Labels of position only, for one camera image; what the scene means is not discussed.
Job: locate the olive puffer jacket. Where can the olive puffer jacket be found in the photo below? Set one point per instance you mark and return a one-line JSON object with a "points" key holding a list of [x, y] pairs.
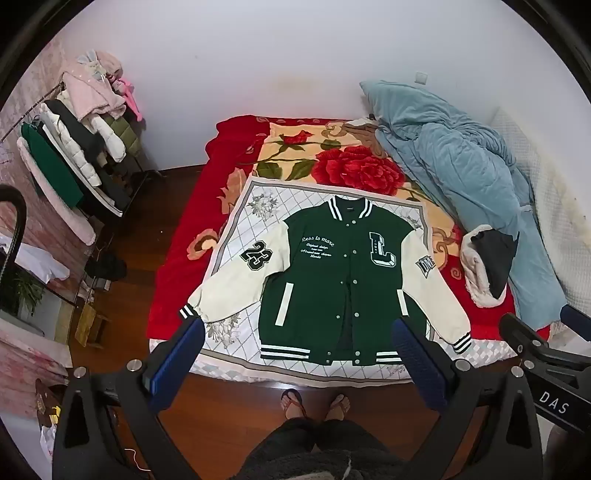
{"points": [[127, 136]]}

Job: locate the dark green garment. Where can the dark green garment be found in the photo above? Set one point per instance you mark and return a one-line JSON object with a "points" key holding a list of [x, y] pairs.
{"points": [[51, 166]]}

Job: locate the person's right foot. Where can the person's right foot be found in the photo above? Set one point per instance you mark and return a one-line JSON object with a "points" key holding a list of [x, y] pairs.
{"points": [[337, 406]]}

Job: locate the white cloth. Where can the white cloth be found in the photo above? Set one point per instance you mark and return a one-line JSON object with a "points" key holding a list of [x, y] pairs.
{"points": [[37, 263]]}

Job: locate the red floral blanket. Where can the red floral blanket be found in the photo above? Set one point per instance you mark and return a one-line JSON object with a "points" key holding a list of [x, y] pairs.
{"points": [[184, 258]]}

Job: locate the grey fleece-lined jacket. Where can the grey fleece-lined jacket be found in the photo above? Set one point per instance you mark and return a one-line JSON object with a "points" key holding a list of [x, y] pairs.
{"points": [[494, 258]]}

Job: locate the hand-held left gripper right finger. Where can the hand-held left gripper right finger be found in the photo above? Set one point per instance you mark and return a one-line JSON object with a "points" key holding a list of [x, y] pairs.
{"points": [[415, 360]]}

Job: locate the black shoes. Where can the black shoes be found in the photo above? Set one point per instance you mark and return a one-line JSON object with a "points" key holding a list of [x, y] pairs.
{"points": [[106, 267]]}

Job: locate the pale pink fleece coat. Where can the pale pink fleece coat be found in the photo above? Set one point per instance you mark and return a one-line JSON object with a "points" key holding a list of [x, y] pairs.
{"points": [[69, 221]]}

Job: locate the black metal clothes rack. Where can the black metal clothes rack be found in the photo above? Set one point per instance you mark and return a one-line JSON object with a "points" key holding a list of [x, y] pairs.
{"points": [[147, 174]]}

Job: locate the blue pillow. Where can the blue pillow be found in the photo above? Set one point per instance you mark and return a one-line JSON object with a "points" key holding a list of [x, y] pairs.
{"points": [[406, 101]]}

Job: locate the brown bear bag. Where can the brown bear bag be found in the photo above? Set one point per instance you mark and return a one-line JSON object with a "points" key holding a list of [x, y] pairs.
{"points": [[46, 401]]}

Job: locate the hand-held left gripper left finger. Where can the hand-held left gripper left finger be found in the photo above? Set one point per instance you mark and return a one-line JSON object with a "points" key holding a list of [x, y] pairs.
{"points": [[178, 350]]}

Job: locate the white grid patterned sheet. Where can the white grid patterned sheet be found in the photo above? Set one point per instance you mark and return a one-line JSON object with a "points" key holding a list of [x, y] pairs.
{"points": [[240, 221]]}

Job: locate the blue duvet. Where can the blue duvet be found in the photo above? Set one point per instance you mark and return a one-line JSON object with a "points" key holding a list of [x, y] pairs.
{"points": [[452, 157]]}

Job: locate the white wall socket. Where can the white wall socket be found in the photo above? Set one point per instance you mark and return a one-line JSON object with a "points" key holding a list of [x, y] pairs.
{"points": [[421, 78]]}

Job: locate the person's dark pants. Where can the person's dark pants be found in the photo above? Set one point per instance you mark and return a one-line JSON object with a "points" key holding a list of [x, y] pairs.
{"points": [[318, 447]]}

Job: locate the green potted plant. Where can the green potted plant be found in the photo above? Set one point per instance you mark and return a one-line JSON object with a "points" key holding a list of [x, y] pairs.
{"points": [[25, 290]]}

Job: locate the green varsity jacket cream sleeves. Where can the green varsity jacket cream sleeves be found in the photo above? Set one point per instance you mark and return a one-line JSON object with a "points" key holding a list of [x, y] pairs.
{"points": [[323, 286]]}

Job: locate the white puffer jacket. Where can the white puffer jacket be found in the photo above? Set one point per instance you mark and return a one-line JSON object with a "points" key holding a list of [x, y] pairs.
{"points": [[69, 143]]}

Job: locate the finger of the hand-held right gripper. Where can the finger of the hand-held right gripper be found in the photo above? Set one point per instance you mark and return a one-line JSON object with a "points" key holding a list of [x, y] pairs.
{"points": [[526, 334], [575, 321]]}

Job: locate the person's left foot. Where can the person's left foot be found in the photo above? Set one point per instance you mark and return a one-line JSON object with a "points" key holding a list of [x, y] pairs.
{"points": [[293, 404]]}

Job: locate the black garment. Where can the black garment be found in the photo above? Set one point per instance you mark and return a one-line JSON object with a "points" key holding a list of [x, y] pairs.
{"points": [[111, 184]]}

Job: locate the person's foot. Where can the person's foot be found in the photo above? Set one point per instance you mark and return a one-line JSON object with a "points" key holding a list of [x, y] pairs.
{"points": [[293, 404], [337, 406]]}

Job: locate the pink fluffy coat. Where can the pink fluffy coat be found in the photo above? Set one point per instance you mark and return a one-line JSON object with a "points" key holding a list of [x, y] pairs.
{"points": [[92, 92]]}

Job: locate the white quilted mattress cover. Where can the white quilted mattress cover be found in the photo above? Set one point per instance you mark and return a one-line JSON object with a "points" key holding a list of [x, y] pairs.
{"points": [[554, 207]]}

